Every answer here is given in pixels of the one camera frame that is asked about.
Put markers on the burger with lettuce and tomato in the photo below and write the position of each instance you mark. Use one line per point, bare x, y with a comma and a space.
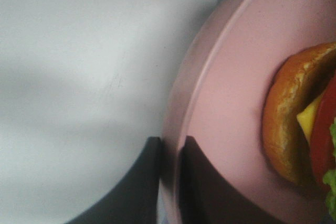
298, 127

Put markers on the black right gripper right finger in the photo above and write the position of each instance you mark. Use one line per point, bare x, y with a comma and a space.
223, 192

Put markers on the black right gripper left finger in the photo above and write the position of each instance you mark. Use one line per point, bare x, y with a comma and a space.
134, 198

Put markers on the pink round plate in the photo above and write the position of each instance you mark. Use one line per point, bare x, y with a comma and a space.
219, 94

